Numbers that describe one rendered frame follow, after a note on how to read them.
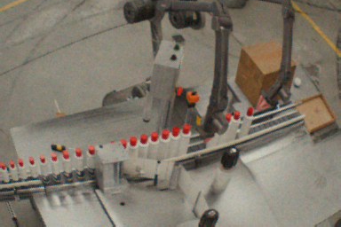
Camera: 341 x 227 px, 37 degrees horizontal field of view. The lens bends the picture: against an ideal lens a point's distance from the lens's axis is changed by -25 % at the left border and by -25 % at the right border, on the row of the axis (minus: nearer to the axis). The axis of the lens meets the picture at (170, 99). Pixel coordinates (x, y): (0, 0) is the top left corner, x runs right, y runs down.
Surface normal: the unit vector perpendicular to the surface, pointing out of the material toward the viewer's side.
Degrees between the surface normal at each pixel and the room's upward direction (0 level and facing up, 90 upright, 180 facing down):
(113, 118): 0
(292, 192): 0
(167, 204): 0
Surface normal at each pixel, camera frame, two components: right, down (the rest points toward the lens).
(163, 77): -0.18, 0.67
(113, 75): 0.12, -0.71
